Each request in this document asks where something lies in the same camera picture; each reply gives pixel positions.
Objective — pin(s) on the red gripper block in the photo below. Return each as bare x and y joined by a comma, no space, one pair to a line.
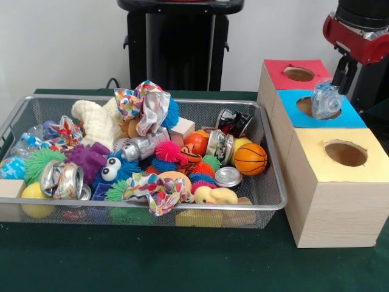
355,42

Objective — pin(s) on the orange toy basketball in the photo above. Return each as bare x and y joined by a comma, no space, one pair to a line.
250,159

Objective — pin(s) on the wooden box with three holes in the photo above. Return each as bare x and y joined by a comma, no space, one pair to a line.
340,213

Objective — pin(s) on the black upright panel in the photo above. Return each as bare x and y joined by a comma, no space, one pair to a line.
372,85

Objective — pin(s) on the dark green side tablecloth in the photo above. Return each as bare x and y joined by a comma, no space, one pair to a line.
380,121

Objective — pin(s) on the blue spiky rubber ball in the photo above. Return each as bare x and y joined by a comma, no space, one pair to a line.
171,112

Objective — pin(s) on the silver toy robot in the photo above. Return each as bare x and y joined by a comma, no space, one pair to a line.
136,149

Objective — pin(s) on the cream waffle cloth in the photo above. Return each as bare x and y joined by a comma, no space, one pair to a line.
97,121

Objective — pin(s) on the purple knobby rubber ball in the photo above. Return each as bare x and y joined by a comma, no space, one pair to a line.
88,159

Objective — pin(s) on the crushed silver drink can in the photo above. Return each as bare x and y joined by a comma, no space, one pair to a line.
62,181

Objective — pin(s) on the green spiky rubber ball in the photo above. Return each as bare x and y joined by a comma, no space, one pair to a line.
39,164

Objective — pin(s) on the yellow ball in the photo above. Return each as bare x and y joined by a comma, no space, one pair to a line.
30,191

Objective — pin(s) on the blue globe ball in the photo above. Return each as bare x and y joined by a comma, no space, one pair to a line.
12,168

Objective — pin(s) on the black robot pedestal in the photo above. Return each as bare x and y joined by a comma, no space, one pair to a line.
182,45

